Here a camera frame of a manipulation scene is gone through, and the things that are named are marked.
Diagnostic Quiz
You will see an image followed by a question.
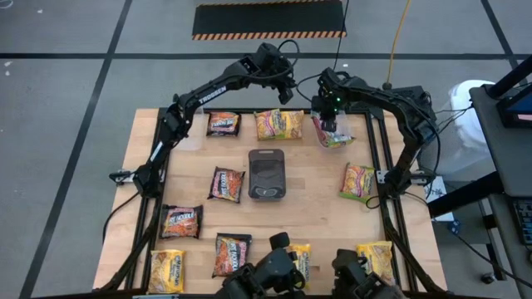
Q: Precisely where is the black desk crossbar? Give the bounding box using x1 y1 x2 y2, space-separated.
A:
427 169 506 219

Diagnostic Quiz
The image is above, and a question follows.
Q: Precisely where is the grey side desk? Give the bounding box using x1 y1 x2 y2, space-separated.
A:
468 82 532 199

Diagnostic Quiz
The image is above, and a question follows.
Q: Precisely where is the dark grey plastic bin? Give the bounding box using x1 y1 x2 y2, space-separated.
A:
248 148 287 203

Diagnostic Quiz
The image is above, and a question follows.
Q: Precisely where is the yellow hanging cable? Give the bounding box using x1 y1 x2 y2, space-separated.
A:
385 0 413 84

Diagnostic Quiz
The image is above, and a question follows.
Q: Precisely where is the black support beam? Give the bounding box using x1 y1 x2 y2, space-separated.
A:
484 53 532 100

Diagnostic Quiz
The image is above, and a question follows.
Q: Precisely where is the black keyboard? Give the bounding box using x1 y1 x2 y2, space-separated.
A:
511 198 532 247

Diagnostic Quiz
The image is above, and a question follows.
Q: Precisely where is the black fire noodle pack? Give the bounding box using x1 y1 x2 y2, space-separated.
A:
206 110 243 138
211 232 253 282
159 203 204 240
207 166 247 204

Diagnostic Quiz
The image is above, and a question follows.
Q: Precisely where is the black-framed monitor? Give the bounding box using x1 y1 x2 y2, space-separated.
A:
495 81 532 129

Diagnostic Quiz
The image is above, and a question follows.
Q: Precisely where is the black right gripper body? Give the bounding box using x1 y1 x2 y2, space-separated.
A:
311 93 345 121

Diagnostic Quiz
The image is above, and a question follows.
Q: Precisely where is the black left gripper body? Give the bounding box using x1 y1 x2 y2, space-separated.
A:
268 66 297 91

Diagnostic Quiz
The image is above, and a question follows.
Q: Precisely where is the yellow creamy chicken ramen pack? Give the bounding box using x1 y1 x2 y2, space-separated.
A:
288 243 313 288
356 240 396 287
147 248 186 295

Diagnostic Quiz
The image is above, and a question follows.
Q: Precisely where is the black hazard-striped floor mat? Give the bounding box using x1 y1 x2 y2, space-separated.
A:
191 0 347 42

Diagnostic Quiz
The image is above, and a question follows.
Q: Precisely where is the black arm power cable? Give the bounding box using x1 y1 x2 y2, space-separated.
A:
101 190 142 244

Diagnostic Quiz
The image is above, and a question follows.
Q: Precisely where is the white plastic bag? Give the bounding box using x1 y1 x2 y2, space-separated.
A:
447 79 496 171

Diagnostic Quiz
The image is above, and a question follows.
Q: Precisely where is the black hanging cable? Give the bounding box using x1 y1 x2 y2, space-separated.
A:
330 0 350 74

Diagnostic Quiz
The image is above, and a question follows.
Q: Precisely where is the black aluminium table frame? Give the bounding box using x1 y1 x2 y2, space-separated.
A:
95 105 448 299

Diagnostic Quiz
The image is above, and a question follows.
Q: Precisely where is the white paper sheet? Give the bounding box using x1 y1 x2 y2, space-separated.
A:
422 175 456 223

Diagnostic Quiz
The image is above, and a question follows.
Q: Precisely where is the black perforated computer case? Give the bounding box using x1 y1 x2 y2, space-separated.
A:
352 85 437 141

